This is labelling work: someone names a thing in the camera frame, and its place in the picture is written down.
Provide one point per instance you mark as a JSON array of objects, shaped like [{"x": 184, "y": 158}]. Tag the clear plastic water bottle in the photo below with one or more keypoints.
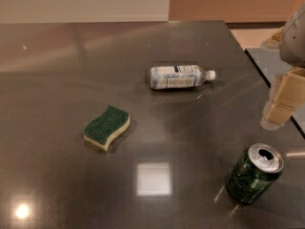
[{"x": 179, "y": 77}]

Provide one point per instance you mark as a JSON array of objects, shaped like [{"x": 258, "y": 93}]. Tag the green soda can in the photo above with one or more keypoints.
[{"x": 258, "y": 167}]

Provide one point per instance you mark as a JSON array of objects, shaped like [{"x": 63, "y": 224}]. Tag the green and yellow sponge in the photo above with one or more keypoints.
[{"x": 103, "y": 130}]

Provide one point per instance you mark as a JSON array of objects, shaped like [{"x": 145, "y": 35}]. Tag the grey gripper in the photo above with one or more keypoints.
[{"x": 294, "y": 43}]

